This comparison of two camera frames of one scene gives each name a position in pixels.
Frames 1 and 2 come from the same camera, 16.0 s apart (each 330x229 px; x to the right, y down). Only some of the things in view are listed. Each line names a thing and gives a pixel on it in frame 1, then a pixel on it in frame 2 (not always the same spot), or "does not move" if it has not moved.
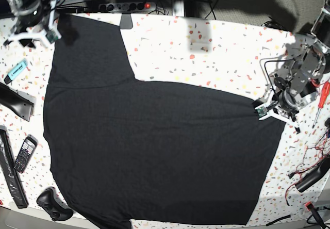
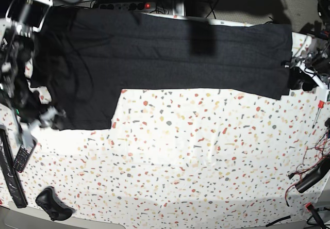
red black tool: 310,207 does not move
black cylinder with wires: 322,168 does not move
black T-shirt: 124,149 to 84,58
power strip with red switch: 127,6 does not move
